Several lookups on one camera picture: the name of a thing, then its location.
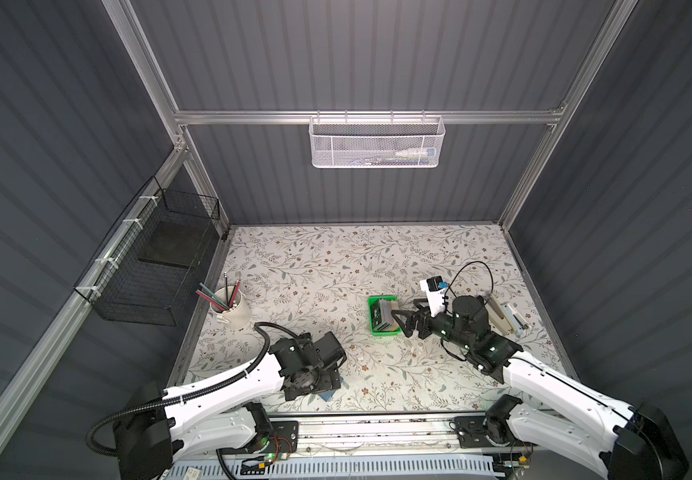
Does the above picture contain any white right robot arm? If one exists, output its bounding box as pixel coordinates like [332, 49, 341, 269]
[391, 296, 689, 479]

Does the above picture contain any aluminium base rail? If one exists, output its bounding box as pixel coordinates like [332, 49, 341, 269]
[213, 411, 533, 457]

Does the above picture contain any black corrugated left cable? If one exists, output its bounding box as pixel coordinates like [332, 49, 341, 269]
[86, 321, 300, 458]

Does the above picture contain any red pencil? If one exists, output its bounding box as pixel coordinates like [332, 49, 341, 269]
[229, 280, 241, 308]

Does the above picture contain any green plastic card tray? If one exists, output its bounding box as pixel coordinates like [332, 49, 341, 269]
[368, 295, 401, 337]

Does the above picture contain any beige black stapler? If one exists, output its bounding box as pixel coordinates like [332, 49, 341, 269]
[485, 296, 514, 336]

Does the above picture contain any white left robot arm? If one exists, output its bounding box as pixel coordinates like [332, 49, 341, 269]
[87, 322, 347, 479]

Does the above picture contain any white tube in basket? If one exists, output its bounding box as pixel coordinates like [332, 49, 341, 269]
[394, 147, 438, 162]

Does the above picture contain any white pencil cup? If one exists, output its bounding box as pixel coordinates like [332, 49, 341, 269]
[208, 289, 252, 330]

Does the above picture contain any blue leather card holder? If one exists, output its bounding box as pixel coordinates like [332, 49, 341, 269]
[318, 390, 336, 401]

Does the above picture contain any stack of cards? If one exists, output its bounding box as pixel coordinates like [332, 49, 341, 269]
[376, 299, 399, 332]

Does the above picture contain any green pencil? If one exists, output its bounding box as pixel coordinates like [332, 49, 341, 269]
[197, 283, 229, 311]

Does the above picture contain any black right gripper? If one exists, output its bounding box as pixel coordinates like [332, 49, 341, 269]
[391, 296, 471, 353]

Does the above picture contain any white mesh wall basket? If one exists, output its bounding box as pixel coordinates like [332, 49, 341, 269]
[308, 114, 446, 169]

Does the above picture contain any thin black right cable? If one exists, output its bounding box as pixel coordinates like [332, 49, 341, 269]
[445, 260, 496, 299]

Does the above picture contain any black wire basket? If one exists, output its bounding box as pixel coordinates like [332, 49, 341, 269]
[75, 181, 222, 327]

